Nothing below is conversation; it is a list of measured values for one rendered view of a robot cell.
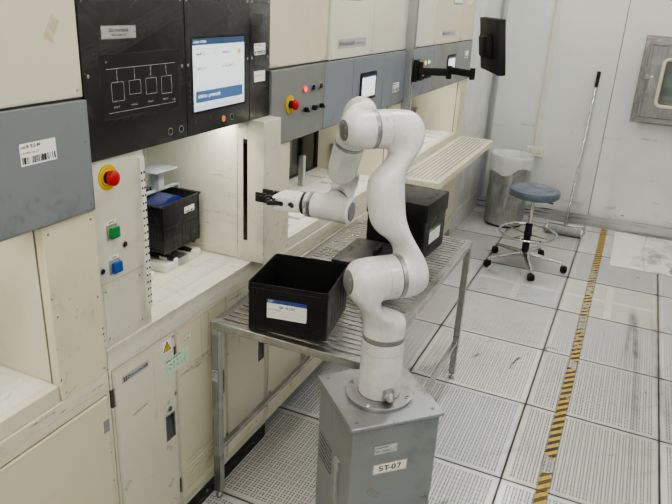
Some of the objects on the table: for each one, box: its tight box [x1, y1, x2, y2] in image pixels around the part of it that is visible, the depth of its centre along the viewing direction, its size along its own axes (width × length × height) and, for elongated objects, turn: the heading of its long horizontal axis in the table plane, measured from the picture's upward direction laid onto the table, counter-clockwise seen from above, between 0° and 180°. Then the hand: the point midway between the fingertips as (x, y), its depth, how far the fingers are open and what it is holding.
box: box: [366, 183, 449, 258], centre depth 298 cm, size 29×29×25 cm
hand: (264, 195), depth 218 cm, fingers open, 4 cm apart
